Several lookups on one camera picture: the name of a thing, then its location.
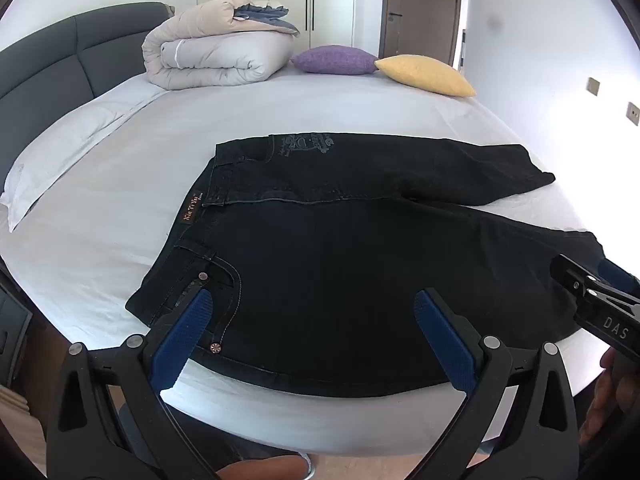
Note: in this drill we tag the blue grey folded cloth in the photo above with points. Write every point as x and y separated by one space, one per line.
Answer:
270 20

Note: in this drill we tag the brown wall socket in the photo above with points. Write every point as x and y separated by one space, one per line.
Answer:
593 86
634 113

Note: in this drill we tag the white pillow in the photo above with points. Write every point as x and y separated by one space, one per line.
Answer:
60 145

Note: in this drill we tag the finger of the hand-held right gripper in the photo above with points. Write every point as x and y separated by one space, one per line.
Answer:
617 274
575 277

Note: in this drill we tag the purple cushion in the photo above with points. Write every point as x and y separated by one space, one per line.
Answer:
335 59

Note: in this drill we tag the grey padded headboard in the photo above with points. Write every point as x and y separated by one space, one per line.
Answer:
50 70

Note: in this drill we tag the person's foot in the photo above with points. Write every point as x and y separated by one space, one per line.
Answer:
265 467

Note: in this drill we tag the black denim pants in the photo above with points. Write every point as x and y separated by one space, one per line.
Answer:
325 260

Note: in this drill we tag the yellow cushion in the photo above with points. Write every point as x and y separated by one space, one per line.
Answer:
425 75

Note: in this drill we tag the bed with white sheet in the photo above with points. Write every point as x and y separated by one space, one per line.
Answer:
150 160

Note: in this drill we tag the dark nightstand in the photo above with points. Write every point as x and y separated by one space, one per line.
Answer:
12 330

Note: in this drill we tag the brown wooden door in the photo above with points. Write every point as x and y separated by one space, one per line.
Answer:
420 10

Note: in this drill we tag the person's right hand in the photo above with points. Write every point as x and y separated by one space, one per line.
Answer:
610 390

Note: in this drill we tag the folded beige duvet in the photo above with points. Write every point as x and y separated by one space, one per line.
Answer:
215 55

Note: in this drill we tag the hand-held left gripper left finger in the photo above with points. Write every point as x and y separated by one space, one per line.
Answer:
182 340

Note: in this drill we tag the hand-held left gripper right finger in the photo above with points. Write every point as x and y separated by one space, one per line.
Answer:
445 340

